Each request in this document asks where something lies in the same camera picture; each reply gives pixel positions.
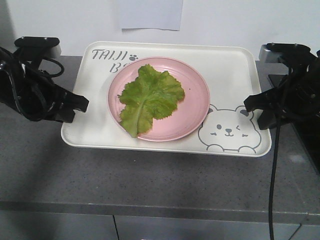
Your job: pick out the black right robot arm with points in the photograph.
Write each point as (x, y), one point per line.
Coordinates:
(297, 96)

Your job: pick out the cream bear serving tray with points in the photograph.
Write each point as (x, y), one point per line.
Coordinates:
(228, 129)

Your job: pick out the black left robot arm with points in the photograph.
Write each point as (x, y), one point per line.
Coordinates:
(5, 55)

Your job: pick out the grey lower cabinet doors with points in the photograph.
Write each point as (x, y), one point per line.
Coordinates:
(23, 225)

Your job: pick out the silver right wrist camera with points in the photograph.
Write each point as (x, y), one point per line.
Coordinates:
(272, 52)

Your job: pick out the white paper sheet on wall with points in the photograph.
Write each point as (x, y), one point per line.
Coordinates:
(150, 14)

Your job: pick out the pink round plate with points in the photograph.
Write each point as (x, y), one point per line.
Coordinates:
(190, 112)

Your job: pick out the green lettuce leaf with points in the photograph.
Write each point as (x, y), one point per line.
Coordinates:
(153, 95)

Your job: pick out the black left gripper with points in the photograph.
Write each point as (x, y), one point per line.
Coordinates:
(33, 94)

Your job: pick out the black gas stove cooktop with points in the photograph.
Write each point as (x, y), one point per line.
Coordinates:
(308, 132)

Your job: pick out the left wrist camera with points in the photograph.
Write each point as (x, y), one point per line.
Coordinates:
(32, 47)

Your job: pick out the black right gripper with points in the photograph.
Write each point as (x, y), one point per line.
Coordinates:
(295, 99)

